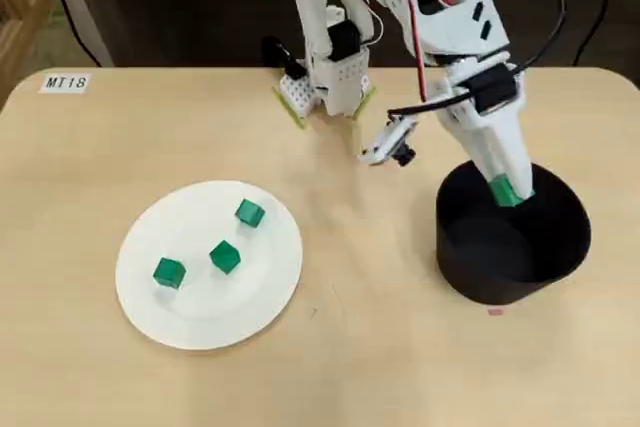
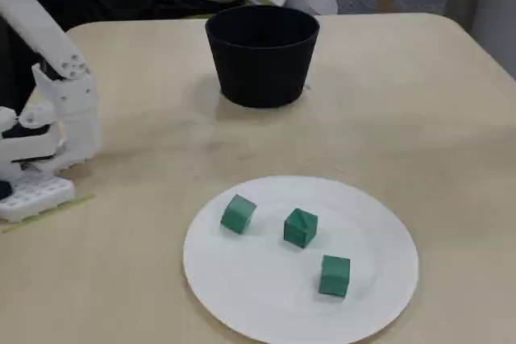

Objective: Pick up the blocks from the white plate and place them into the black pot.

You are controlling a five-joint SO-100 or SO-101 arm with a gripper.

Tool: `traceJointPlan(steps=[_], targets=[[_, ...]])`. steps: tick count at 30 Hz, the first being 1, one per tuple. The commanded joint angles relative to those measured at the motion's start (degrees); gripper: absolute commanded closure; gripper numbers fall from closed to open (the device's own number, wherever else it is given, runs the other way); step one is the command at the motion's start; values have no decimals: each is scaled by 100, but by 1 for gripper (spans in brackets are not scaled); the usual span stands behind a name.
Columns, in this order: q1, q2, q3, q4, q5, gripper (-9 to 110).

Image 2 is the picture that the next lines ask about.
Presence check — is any green cube block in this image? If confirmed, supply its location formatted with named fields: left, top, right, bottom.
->
left=283, top=207, right=318, bottom=248
left=219, top=193, right=258, bottom=235
left=317, top=254, right=352, bottom=299

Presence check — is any black pot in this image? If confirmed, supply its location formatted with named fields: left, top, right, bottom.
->
left=204, top=6, right=322, bottom=110

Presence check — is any white paper plate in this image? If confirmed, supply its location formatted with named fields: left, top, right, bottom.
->
left=183, top=175, right=420, bottom=344

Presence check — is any yellow-green strip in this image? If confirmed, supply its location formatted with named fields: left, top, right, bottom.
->
left=0, top=193, right=97, bottom=235

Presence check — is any white perforated base plate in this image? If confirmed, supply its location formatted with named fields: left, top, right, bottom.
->
left=0, top=176, right=77, bottom=224

